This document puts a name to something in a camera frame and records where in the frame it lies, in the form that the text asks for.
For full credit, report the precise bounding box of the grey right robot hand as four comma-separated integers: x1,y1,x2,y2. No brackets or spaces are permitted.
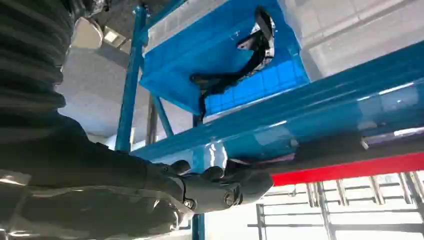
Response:
0,111,275,240

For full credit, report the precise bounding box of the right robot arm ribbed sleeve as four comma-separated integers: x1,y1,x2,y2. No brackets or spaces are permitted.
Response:
0,0,76,142

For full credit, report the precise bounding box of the round white ceiling lamp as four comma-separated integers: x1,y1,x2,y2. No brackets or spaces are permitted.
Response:
70,17,104,51

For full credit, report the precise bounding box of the blue plastic crate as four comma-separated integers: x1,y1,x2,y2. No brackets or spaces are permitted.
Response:
139,0,311,117

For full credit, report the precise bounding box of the grey metal railing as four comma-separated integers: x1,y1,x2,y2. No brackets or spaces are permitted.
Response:
247,171,424,240

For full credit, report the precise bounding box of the red metal bar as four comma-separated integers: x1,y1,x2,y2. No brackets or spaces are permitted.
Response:
271,152,424,187

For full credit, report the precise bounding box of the blue metal rack frame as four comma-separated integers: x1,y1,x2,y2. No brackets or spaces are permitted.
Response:
114,0,424,240

